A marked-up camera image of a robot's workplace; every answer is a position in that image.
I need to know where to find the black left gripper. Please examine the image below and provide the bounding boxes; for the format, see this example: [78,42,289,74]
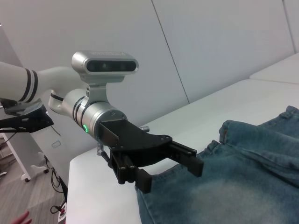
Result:
[98,120,204,195]

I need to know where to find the blue denim shorts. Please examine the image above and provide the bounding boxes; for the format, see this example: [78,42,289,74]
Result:
[135,105,299,224]

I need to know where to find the person's bare hand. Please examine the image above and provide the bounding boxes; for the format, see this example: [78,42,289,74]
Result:
[9,210,32,224]

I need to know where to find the white caster foot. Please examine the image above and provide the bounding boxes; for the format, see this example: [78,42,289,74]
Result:
[30,151,51,175]

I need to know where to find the white rolling table leg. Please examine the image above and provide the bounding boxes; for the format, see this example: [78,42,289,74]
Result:
[0,130,32,184]

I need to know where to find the left arm silver plug cable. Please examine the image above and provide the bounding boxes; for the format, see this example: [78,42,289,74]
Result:
[95,142,106,156]

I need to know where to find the black floor cables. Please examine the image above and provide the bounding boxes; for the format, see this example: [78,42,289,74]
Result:
[50,168,69,195]

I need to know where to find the red and black cable bundle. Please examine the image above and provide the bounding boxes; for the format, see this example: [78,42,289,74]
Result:
[50,202,69,218]

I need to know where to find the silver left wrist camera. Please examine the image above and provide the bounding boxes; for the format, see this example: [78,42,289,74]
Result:
[71,50,140,105]

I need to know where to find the black metal robot bracket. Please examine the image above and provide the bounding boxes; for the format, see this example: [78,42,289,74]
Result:
[0,99,54,134]

